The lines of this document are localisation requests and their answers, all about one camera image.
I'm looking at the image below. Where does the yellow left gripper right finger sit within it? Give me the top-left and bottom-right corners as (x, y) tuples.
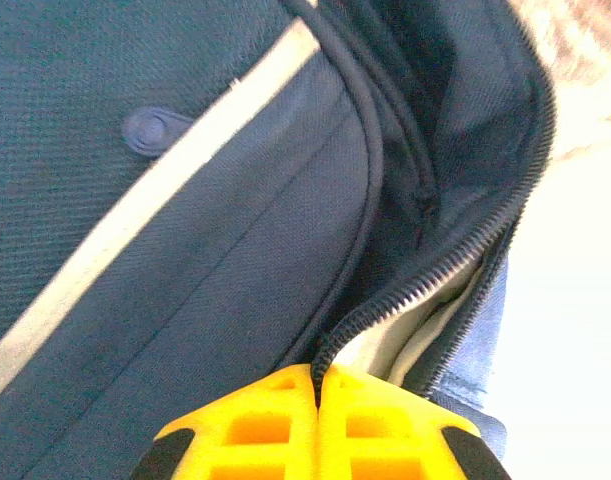
(317, 363), (511, 480)

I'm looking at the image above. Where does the navy blue backpack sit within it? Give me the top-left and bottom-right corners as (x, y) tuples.
(0, 0), (559, 480)

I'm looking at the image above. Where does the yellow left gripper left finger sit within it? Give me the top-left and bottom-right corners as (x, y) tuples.
(129, 363), (320, 480)

